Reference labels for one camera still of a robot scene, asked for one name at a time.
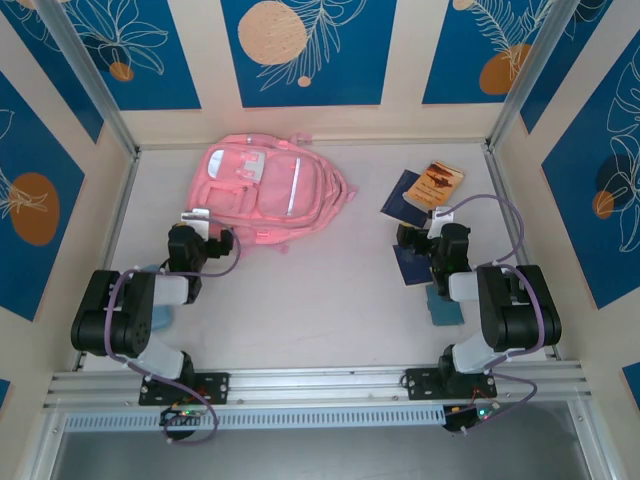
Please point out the dark blue paperback book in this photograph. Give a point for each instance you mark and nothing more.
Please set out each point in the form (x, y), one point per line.
(400, 200)
(412, 272)

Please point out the orange tan paperback book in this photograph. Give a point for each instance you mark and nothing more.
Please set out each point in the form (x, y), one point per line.
(435, 182)

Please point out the dark teal wallet case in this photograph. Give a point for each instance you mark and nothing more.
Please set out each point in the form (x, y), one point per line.
(447, 315)

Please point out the light blue pencil case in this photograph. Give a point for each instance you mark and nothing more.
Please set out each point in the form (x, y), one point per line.
(162, 320)

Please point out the pink backpack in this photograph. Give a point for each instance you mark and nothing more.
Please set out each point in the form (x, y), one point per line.
(280, 185)

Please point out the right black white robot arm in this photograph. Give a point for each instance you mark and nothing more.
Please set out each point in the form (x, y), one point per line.
(500, 300)

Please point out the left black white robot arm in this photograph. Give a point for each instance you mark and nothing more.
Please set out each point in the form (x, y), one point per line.
(130, 310)

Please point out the left controller circuit board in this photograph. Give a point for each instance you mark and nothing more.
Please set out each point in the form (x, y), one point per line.
(182, 415)

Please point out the controller circuit board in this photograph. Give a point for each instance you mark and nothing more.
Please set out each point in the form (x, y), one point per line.
(470, 417)
(182, 415)

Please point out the right controller circuit board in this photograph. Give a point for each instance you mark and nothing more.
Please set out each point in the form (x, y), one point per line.
(470, 417)

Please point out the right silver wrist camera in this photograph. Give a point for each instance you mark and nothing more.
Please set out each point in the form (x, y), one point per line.
(442, 216)

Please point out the blue floral wall panel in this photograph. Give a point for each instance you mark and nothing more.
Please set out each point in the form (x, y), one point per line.
(165, 75)
(575, 225)
(450, 60)
(60, 85)
(350, 75)
(555, 85)
(30, 150)

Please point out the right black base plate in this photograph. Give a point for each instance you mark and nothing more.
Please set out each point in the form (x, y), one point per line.
(422, 382)

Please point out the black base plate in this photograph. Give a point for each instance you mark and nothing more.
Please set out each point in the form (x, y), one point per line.
(215, 387)
(422, 382)

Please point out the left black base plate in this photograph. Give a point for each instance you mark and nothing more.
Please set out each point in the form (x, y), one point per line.
(215, 387)

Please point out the right aluminium corner post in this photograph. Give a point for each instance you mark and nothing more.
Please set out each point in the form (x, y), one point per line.
(525, 80)

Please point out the aluminium corner post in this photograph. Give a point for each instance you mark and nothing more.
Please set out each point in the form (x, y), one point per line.
(525, 80)
(90, 75)

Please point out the aluminium front rail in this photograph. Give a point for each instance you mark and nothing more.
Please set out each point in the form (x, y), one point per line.
(320, 382)

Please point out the left aluminium corner post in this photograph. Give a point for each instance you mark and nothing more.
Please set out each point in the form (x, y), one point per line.
(90, 75)

